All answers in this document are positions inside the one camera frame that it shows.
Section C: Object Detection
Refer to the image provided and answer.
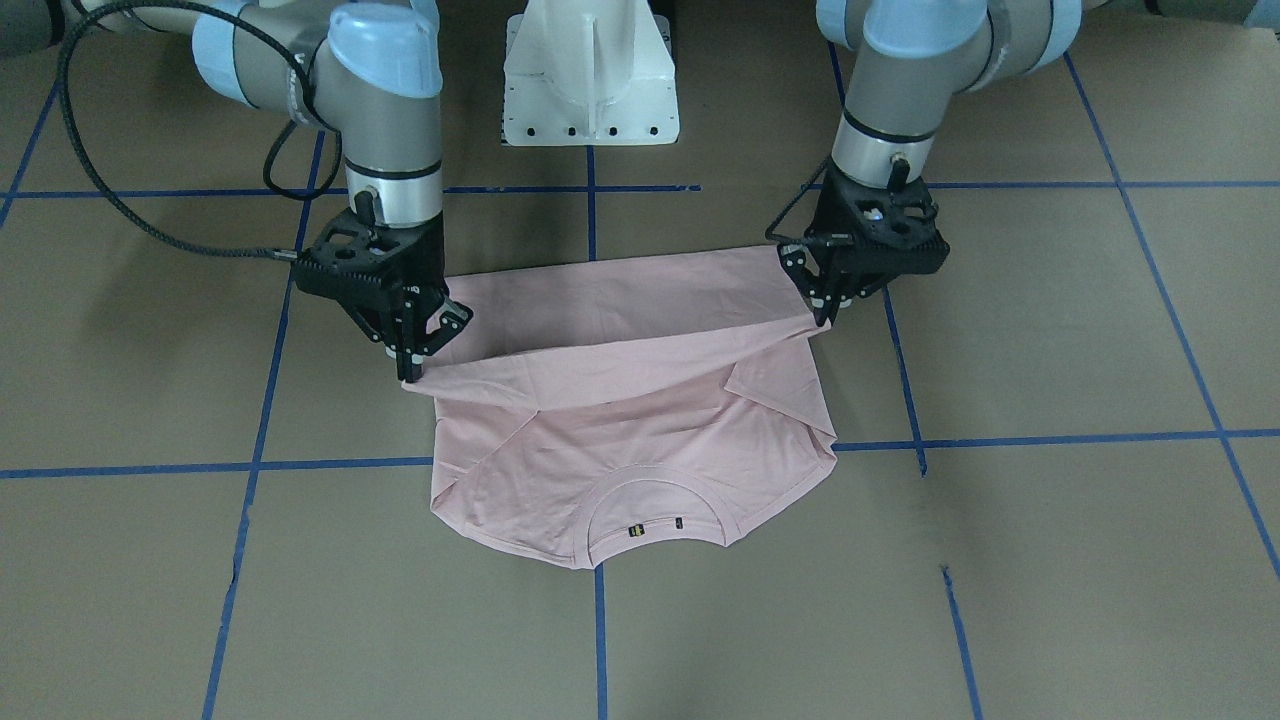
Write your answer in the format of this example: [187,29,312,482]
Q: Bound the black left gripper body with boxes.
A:
[803,168,950,284]

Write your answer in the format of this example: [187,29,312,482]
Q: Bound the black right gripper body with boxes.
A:
[293,209,445,346]

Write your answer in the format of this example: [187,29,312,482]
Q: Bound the pink Snoopy t-shirt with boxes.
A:
[406,245,837,569]

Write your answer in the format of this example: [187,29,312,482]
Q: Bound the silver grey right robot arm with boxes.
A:
[3,1,472,383]

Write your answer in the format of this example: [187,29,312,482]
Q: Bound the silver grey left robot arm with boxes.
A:
[765,1,1098,327]

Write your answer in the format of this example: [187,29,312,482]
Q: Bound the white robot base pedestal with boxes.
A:
[500,1,681,147]

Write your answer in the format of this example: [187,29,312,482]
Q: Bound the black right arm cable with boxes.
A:
[58,0,346,263]

